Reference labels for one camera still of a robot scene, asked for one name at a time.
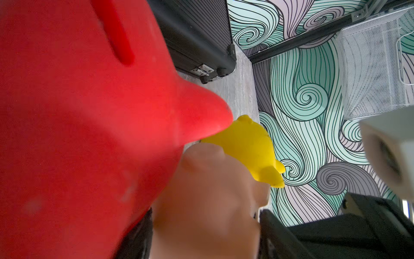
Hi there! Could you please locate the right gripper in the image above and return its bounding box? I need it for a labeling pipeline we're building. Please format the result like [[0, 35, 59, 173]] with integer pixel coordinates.
[[289, 193, 414, 259]]

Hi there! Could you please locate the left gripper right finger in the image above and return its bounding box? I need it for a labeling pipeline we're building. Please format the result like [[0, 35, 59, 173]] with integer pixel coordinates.
[[258, 209, 315, 259]]

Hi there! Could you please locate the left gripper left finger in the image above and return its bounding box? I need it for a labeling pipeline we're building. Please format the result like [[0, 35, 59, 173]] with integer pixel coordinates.
[[114, 209, 153, 259]]

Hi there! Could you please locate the pink piggy bank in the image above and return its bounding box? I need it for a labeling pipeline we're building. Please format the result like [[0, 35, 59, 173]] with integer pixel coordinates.
[[150, 143, 270, 259]]

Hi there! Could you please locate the red piggy bank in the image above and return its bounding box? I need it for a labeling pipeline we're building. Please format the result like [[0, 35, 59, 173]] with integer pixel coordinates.
[[1, 1, 233, 259]]

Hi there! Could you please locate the yellow piggy bank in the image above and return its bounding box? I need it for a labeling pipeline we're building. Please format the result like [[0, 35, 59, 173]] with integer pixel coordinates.
[[201, 115, 286, 188]]

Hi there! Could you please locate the clear plastic holder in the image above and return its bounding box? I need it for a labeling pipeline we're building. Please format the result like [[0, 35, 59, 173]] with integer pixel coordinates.
[[336, 5, 414, 120]]

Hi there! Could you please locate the black case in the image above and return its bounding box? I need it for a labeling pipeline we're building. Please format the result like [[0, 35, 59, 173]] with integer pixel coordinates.
[[148, 0, 237, 84]]

